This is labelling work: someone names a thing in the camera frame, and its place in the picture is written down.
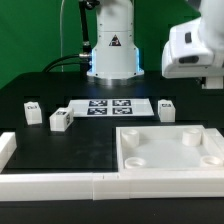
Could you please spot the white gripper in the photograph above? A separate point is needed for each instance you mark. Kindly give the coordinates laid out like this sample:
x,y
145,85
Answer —
x,y
186,55

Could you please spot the white square table top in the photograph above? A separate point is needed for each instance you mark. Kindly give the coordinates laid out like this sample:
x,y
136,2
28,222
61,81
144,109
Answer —
x,y
163,148

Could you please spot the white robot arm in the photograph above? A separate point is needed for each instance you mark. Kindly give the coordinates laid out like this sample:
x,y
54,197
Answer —
x,y
115,58

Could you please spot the white sheet with markers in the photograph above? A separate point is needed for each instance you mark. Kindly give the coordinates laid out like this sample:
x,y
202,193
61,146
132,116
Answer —
x,y
111,107

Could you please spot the white U-shaped obstacle fence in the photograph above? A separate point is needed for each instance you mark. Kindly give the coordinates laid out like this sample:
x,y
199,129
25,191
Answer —
x,y
100,186

